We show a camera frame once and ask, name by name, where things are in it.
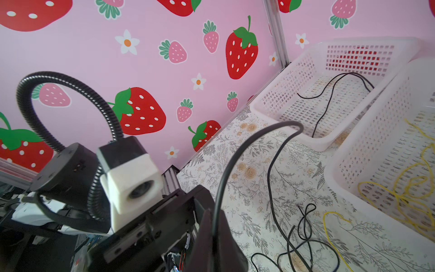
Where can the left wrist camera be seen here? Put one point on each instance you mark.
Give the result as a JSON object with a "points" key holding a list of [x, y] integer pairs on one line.
{"points": [[131, 181]]}

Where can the left white plastic basket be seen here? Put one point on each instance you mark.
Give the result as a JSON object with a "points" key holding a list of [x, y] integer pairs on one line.
{"points": [[329, 85]]}

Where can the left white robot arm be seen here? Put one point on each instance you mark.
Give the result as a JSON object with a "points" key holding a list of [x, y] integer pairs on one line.
{"points": [[68, 189]]}

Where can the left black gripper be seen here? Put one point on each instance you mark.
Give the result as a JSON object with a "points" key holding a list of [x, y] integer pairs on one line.
{"points": [[141, 245]]}

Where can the left aluminium corner post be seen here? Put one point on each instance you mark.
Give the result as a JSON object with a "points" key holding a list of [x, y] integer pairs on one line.
{"points": [[276, 28]]}

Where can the middle white plastic basket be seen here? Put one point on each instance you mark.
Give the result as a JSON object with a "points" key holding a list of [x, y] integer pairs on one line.
{"points": [[386, 166]]}

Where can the white plastic basket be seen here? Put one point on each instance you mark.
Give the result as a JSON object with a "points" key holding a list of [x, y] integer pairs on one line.
{"points": [[386, 166], [329, 85]]}

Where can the aluminium front rail frame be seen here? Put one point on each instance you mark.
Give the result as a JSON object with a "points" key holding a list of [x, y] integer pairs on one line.
{"points": [[171, 182]]}

